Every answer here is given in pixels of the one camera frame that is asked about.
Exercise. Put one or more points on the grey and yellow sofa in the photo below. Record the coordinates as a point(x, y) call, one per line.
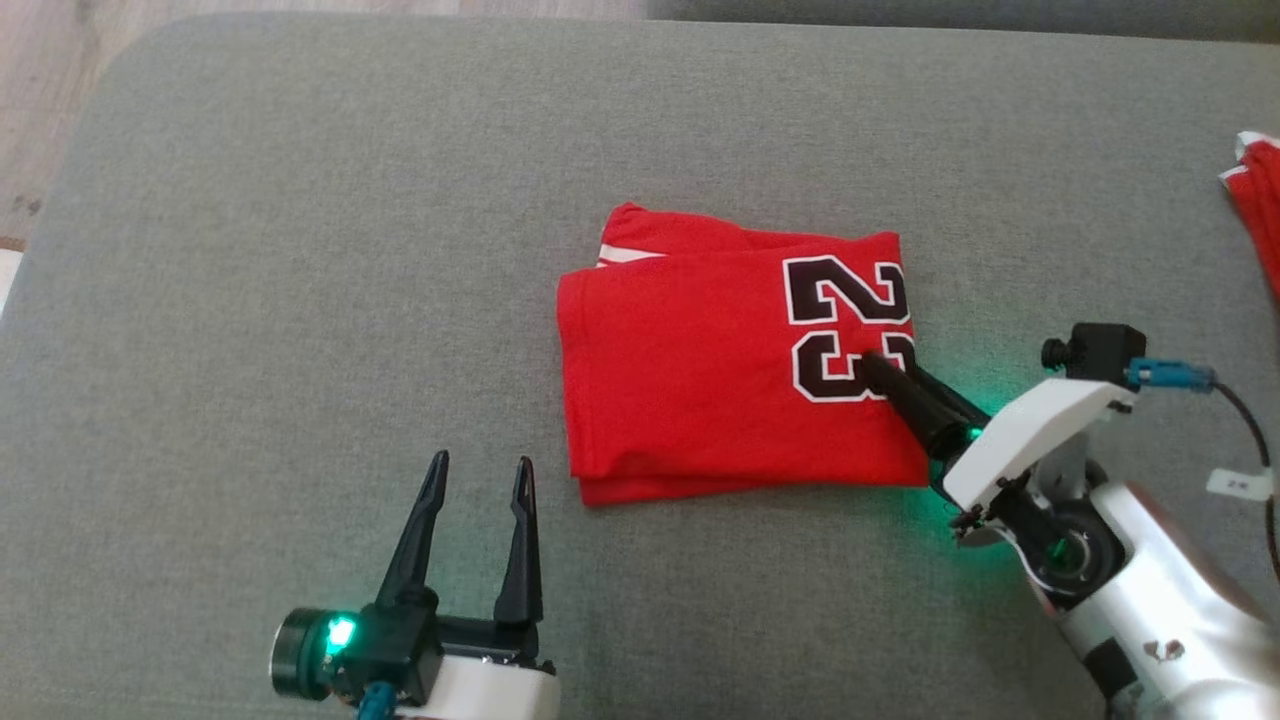
point(300, 300)

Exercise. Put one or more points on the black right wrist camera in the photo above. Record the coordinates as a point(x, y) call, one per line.
point(1100, 350)

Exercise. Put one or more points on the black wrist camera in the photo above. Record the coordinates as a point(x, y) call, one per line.
point(1100, 350)
point(395, 650)

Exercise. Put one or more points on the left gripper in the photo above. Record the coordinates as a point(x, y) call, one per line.
point(490, 695)

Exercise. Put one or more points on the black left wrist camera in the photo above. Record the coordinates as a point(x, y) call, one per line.
point(395, 650)

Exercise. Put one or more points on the red white basketball shorts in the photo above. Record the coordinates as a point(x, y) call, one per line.
point(1262, 210)

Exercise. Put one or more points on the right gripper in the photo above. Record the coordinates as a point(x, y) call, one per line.
point(1030, 425)

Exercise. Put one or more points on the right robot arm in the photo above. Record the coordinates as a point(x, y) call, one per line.
point(1180, 620)

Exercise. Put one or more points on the red white basketball jersey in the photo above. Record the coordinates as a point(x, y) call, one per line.
point(680, 380)

